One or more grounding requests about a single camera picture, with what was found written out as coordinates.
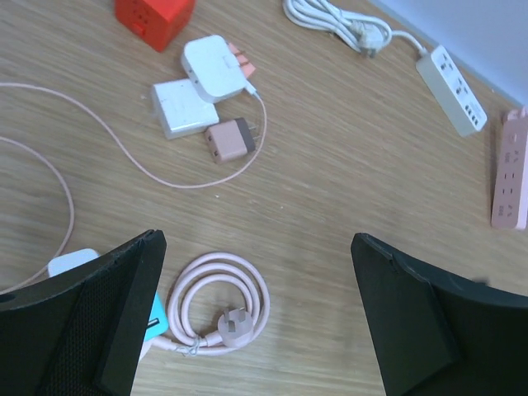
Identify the white plug adapter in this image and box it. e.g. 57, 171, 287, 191
47, 248, 100, 277

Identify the pink power strip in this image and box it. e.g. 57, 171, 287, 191
491, 106, 527, 230

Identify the teal plug adapter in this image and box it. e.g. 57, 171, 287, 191
144, 293, 169, 342

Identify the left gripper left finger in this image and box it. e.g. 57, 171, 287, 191
1, 230, 167, 395

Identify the pink usb charger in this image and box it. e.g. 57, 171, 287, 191
228, 42, 257, 79

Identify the mauve dual usb charger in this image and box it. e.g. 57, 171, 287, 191
204, 117, 256, 164

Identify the white power strip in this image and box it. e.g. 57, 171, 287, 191
282, 1, 488, 137

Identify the white square charger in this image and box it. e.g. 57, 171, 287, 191
151, 78, 219, 140

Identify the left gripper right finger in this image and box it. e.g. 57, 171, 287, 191
351, 233, 527, 395

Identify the red cube adapter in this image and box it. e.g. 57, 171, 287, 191
114, 0, 196, 52

